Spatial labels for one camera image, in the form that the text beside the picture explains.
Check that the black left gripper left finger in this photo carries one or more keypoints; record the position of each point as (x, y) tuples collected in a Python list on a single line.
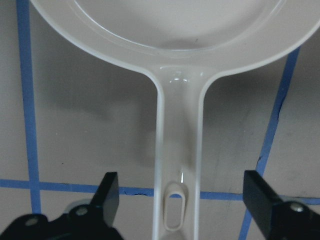
[(92, 221)]

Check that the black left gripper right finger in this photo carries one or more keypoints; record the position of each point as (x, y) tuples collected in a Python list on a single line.
[(278, 219)]

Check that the beige plastic dustpan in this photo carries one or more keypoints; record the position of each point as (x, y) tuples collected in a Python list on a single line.
[(183, 46)]

